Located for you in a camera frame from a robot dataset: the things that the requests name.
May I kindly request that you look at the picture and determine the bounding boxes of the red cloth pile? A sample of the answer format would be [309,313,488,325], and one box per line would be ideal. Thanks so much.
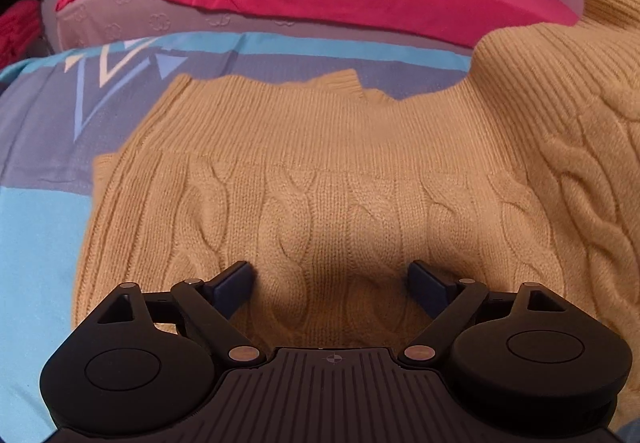
[0,0,46,70]

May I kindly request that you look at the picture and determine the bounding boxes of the blue grey patterned blanket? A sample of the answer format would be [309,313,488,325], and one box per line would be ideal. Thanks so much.
[0,30,477,443]

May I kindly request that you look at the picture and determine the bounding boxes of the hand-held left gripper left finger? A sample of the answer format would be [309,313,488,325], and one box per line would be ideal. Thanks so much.
[85,261,267,367]

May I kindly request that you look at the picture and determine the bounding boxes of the tan cable-knit sweater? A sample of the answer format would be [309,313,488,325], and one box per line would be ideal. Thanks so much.
[72,0,640,443]

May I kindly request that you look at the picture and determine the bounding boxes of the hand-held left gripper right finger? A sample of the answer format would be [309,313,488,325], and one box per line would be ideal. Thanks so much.
[400,261,572,367]

